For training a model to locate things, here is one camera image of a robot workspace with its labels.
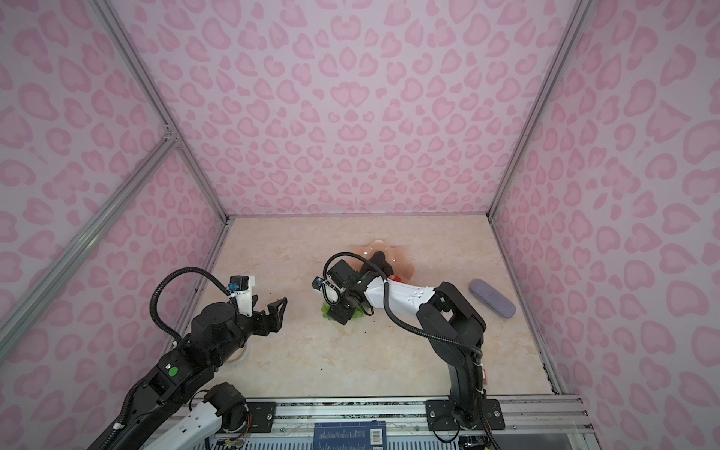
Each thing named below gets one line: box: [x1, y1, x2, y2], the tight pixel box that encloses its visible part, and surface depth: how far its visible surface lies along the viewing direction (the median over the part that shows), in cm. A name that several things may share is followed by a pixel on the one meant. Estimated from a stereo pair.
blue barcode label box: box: [313, 420, 388, 450], surface depth 72 cm
